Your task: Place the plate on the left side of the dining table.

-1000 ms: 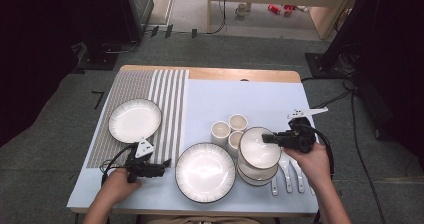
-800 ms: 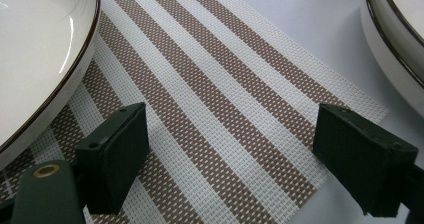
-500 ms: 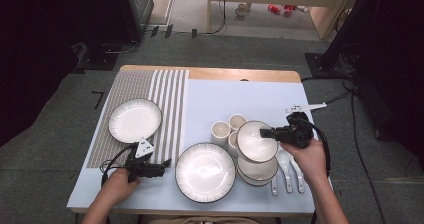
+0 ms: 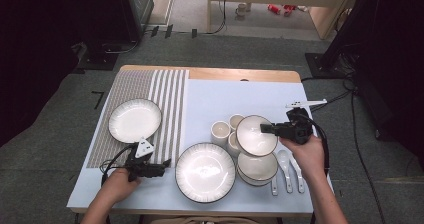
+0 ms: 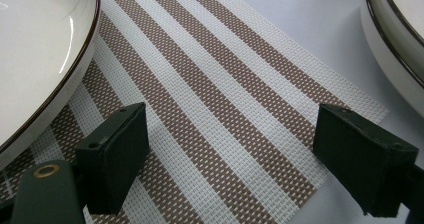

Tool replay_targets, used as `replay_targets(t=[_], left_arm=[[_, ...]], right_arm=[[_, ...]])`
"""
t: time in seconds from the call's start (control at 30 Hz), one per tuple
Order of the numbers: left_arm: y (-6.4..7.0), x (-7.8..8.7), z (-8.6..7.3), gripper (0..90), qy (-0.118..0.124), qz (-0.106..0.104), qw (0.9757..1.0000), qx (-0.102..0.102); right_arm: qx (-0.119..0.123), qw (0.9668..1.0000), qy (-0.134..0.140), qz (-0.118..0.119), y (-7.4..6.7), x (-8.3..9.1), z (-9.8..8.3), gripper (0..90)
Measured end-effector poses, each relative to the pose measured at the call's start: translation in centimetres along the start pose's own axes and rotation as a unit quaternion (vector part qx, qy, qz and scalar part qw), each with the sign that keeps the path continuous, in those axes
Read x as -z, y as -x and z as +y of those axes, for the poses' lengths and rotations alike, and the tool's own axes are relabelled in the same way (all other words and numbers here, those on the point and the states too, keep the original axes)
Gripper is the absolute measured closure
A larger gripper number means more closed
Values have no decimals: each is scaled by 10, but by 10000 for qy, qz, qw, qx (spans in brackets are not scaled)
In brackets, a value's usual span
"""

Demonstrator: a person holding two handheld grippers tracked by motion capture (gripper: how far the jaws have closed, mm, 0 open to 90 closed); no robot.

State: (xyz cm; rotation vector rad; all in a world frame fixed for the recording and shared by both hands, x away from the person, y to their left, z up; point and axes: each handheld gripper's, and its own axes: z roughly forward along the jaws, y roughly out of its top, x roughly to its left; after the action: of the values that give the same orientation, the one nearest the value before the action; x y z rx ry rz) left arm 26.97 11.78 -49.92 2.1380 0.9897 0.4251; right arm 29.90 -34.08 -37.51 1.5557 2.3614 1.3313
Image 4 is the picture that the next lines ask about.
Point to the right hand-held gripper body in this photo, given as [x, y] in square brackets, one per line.
[298, 127]

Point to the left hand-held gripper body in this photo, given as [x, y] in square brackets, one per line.
[140, 169]

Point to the white ribbed plate dark rim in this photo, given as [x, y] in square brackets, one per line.
[133, 120]
[205, 172]

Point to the white ceramic spoon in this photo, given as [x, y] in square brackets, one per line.
[300, 184]
[274, 187]
[284, 164]

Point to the person's left hand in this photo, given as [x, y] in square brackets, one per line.
[118, 187]

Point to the person's right hand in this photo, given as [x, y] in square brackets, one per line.
[310, 157]

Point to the white ceramic cup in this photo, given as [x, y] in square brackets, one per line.
[234, 120]
[220, 130]
[232, 145]

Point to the person's beige trousers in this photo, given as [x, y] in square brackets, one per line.
[200, 220]

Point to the grey striped placemat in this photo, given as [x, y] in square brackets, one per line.
[133, 84]

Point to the black slanted stand pole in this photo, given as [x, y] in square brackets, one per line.
[346, 24]

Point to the red floor object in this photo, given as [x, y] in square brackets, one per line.
[288, 10]
[274, 9]

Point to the dark curtain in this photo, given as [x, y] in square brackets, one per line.
[400, 67]
[33, 50]

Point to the white small floor object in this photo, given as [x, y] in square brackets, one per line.
[302, 8]

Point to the pale small floor object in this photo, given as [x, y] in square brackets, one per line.
[241, 9]

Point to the black stand base plate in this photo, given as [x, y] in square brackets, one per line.
[316, 65]
[98, 61]

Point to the black floor bracket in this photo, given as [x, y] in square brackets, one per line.
[194, 33]
[168, 31]
[155, 31]

